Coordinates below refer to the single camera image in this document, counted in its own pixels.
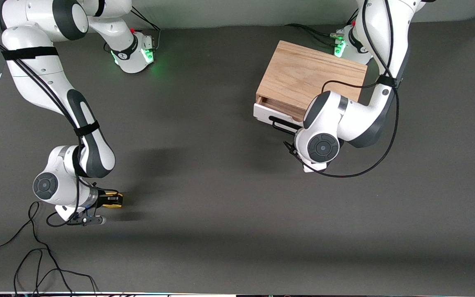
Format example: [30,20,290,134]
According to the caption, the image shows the white drawer with black handle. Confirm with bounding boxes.
[253,97,310,135]

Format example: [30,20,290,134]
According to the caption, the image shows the wooden drawer cabinet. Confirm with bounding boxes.
[256,40,368,123]

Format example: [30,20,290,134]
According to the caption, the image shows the dark grey table mat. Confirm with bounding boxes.
[0,14,475,294]

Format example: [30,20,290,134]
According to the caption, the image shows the thin black loose cable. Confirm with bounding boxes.
[14,248,99,296]
[0,201,75,296]

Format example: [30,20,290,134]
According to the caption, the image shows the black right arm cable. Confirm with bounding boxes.
[0,31,120,227]

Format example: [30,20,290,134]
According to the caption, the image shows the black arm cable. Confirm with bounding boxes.
[0,31,120,227]
[322,0,401,179]

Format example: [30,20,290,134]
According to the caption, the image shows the black right base cables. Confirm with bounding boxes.
[130,8,162,53]

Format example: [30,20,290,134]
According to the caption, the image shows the black base cables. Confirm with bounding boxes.
[285,10,360,48]
[130,8,162,53]

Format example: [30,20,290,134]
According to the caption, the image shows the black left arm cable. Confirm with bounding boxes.
[322,0,401,179]

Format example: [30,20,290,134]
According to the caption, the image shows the black left base cables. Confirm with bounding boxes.
[285,10,360,48]

